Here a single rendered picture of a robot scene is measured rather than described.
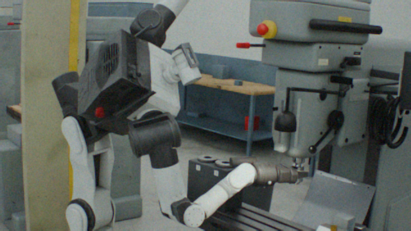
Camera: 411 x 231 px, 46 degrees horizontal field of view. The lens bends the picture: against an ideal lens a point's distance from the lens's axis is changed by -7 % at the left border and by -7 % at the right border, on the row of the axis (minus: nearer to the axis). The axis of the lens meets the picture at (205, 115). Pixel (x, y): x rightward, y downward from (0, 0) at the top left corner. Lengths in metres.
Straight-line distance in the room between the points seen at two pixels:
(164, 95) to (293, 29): 0.47
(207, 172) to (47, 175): 1.35
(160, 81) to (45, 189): 1.75
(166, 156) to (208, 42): 6.79
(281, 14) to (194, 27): 6.96
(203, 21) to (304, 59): 6.74
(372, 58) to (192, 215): 0.94
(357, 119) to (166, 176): 0.79
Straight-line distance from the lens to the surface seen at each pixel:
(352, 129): 1.98
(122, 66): 1.59
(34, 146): 3.17
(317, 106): 1.79
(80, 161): 1.92
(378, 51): 2.10
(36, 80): 3.10
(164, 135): 1.59
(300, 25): 1.63
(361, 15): 1.92
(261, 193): 3.85
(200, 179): 2.23
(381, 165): 2.18
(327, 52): 1.75
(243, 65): 7.77
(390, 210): 2.29
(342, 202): 2.24
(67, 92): 1.94
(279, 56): 1.79
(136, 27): 1.80
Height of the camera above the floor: 1.79
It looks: 11 degrees down
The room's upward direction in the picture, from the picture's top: 3 degrees clockwise
